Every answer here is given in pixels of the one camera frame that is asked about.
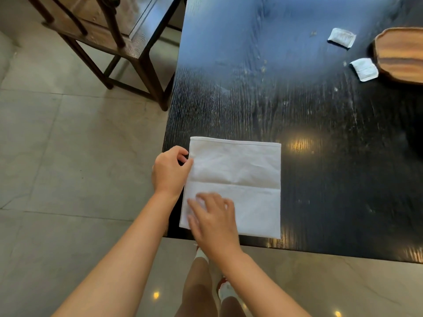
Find person's right hand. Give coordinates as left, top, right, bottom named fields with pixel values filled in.
left=187, top=193, right=244, bottom=263

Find person's left hand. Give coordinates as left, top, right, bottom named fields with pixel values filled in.
left=152, top=146, right=194, bottom=197

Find white cloth napkin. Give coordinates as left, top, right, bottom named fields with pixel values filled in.
left=179, top=136, right=282, bottom=240

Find person's right forearm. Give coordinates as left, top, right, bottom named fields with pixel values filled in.
left=211, top=245, right=312, bottom=317

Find person's left forearm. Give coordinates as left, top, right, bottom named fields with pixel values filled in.
left=52, top=191, right=182, bottom=317

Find person's left white shoe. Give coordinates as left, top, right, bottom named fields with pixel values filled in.
left=194, top=245, right=210, bottom=264

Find person's white shoe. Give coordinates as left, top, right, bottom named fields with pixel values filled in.
left=194, top=245, right=210, bottom=264
left=216, top=276, right=239, bottom=302

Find person's left leg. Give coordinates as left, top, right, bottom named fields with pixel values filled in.
left=174, top=257, right=221, bottom=317

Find person's leg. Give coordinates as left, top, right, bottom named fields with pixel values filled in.
left=219, top=296, right=247, bottom=317
left=174, top=257, right=221, bottom=317

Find person's right white shoe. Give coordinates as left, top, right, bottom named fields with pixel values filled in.
left=216, top=276, right=239, bottom=302

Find person's right leg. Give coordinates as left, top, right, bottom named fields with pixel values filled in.
left=219, top=296, right=247, bottom=317

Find dark wooden chair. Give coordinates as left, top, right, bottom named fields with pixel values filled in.
left=25, top=0, right=184, bottom=112

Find small white paper packet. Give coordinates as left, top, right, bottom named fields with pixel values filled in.
left=327, top=28, right=357, bottom=49
left=350, top=58, right=379, bottom=83

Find brown wooden tray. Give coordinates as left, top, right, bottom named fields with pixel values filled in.
left=373, top=27, right=423, bottom=85

